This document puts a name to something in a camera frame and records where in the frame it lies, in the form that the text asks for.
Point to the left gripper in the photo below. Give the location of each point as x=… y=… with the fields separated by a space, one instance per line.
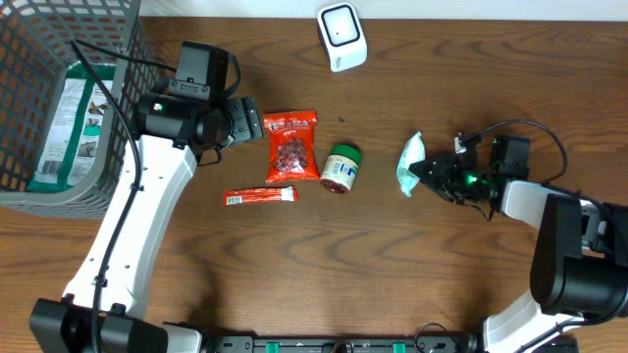
x=246 y=120

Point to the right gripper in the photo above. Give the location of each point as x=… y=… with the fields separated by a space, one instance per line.
x=443 y=177

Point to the teal tissue packet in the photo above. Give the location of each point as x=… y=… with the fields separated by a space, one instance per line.
x=413 y=152

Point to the red snack bag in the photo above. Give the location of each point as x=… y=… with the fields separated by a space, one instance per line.
x=291 y=146

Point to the red stick packet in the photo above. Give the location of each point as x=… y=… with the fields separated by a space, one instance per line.
x=260 y=195

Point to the green-lid seasoning jar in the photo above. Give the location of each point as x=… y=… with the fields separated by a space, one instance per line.
x=341 y=168

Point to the green 3M product package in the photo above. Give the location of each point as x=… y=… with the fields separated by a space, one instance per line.
x=72 y=141

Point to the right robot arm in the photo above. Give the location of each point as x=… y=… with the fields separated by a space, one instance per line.
x=578 y=275

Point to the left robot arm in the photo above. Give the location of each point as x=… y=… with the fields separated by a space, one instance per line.
x=103 y=306

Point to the white barcode scanner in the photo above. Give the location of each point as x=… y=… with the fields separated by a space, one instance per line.
x=342 y=36

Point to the grey plastic mesh basket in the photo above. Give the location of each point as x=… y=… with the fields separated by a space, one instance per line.
x=40 y=41

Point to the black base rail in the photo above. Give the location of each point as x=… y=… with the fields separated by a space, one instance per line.
x=248 y=344

